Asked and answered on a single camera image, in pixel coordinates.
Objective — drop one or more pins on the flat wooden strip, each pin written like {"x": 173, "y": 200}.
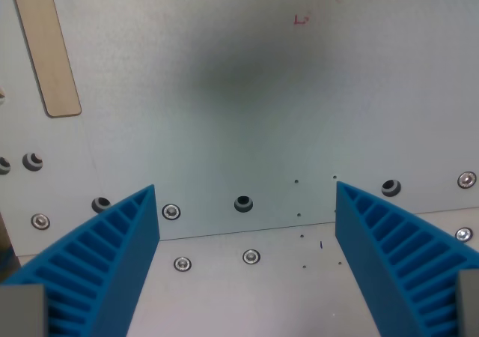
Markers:
{"x": 48, "y": 52}

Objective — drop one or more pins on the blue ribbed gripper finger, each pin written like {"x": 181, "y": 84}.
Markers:
{"x": 359, "y": 239}
{"x": 123, "y": 236}

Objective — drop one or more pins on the silver hex socket screw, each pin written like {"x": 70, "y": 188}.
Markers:
{"x": 463, "y": 234}
{"x": 171, "y": 212}
{"x": 251, "y": 257}
{"x": 467, "y": 179}
{"x": 182, "y": 264}
{"x": 40, "y": 221}

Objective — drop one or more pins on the brown wooden block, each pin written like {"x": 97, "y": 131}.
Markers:
{"x": 7, "y": 254}

